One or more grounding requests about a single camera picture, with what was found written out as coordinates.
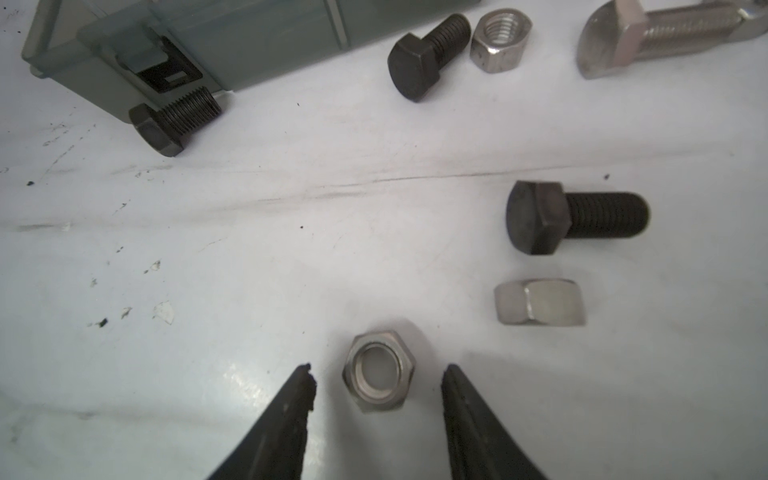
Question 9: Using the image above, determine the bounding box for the silver threaded bolt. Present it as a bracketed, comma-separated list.
[576, 1, 767, 80]

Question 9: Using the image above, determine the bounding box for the silver hex nut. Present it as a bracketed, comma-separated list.
[494, 278, 587, 327]
[470, 8, 533, 74]
[342, 330, 416, 413]

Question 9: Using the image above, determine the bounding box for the black hex bolt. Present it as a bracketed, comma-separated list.
[387, 14, 472, 102]
[128, 87, 223, 157]
[505, 181, 651, 256]

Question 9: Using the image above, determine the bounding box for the grey plastic organizer box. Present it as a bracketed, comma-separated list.
[22, 0, 466, 121]

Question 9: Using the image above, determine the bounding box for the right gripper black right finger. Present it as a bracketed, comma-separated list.
[441, 364, 545, 479]

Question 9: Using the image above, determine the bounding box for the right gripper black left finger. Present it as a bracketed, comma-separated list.
[209, 364, 317, 479]

